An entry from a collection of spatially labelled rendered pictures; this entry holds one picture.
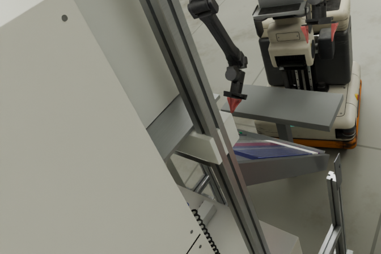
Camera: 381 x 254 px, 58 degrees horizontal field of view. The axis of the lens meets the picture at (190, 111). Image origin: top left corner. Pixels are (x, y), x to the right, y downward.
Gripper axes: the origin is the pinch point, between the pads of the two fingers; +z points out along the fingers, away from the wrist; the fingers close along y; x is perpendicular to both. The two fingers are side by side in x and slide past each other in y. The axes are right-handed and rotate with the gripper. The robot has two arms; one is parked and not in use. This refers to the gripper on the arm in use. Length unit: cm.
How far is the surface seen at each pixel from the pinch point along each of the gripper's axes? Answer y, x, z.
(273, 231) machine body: 42, -23, 38
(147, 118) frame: 39, -94, -4
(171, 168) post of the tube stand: -38, 6, 42
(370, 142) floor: 43, 100, 9
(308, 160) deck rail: 50, -26, 7
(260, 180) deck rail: 50, -60, 10
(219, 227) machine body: 22, -28, 43
